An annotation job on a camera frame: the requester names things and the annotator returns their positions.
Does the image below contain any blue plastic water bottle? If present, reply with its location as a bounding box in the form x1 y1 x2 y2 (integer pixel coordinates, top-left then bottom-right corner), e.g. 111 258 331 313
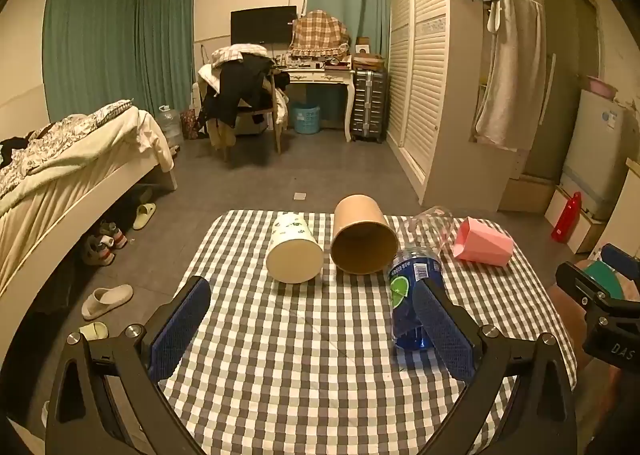
387 245 444 351

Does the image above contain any pink faceted cup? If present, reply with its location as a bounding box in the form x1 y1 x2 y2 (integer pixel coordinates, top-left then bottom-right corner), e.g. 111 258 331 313
452 218 514 267

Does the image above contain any clear glass cup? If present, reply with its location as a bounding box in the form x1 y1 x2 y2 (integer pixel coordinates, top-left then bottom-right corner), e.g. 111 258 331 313
408 206 454 256

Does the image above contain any white paper cup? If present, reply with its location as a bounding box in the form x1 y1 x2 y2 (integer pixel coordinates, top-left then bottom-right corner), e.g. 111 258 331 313
266 212 323 284

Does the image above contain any brown kraft paper cup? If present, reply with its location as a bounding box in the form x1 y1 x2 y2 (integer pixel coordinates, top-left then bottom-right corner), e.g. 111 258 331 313
331 194 399 275

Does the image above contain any red thermos bottle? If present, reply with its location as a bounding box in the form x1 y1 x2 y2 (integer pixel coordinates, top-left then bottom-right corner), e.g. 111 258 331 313
551 192 582 244

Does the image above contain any sneaker under bed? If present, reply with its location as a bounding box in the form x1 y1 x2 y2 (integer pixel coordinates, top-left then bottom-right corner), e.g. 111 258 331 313
81 221 128 267

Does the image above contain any white refrigerator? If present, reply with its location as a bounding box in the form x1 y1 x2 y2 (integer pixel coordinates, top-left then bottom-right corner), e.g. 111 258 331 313
560 91 639 221

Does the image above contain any white slipper by bed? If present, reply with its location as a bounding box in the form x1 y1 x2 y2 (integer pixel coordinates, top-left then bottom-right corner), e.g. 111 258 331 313
132 202 156 231

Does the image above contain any bed with beige bedding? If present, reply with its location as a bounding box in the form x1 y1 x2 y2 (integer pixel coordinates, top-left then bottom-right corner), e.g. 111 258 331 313
1 100 177 352

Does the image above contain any hanging white towel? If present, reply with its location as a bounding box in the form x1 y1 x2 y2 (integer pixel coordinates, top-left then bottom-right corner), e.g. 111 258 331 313
474 0 547 150

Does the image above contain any pink basin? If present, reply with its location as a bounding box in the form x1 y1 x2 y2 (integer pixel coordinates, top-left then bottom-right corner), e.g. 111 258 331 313
586 76 618 100

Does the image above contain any large clear water jug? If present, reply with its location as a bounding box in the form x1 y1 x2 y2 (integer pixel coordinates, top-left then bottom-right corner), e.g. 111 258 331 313
156 105 183 147

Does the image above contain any silver black suitcase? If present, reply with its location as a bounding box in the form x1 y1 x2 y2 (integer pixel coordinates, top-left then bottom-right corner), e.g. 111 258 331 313
349 70 387 143

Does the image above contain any chair piled with clothes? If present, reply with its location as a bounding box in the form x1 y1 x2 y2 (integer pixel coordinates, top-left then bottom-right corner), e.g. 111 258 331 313
198 43 291 157

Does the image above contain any blue laundry basket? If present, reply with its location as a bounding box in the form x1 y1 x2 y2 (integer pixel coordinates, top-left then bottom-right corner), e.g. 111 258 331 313
292 104 321 135

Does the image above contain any white louvered wardrobe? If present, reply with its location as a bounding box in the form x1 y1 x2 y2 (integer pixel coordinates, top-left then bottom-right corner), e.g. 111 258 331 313
387 0 515 211

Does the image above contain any green curtain left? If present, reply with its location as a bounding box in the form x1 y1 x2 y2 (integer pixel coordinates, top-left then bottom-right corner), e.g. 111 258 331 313
41 0 194 121

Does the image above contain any white desk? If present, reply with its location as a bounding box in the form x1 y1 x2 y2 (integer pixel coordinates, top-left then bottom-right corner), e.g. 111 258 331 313
283 67 356 143

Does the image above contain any black television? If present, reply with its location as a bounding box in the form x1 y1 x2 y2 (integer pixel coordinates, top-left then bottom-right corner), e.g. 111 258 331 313
230 5 297 44

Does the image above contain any plaid blanket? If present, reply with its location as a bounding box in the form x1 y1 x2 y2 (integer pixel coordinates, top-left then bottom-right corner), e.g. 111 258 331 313
290 10 350 59

